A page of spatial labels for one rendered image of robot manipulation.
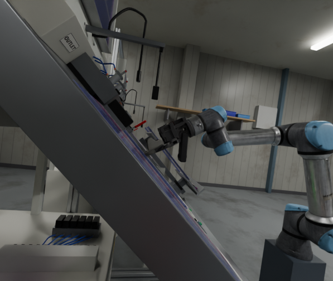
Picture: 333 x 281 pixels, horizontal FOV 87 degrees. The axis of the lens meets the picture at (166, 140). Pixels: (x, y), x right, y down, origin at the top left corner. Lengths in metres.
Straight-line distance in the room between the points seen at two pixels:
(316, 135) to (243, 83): 4.00
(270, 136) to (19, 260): 1.00
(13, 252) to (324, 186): 1.08
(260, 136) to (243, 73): 3.99
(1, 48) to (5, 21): 0.02
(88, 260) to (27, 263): 0.16
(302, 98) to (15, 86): 5.70
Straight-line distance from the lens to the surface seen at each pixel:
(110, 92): 0.51
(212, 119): 0.70
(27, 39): 0.22
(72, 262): 0.66
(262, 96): 5.02
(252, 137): 0.91
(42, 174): 0.94
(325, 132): 0.90
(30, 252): 0.69
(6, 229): 0.92
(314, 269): 1.21
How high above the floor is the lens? 1.03
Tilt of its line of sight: 1 degrees down
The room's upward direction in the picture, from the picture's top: 8 degrees clockwise
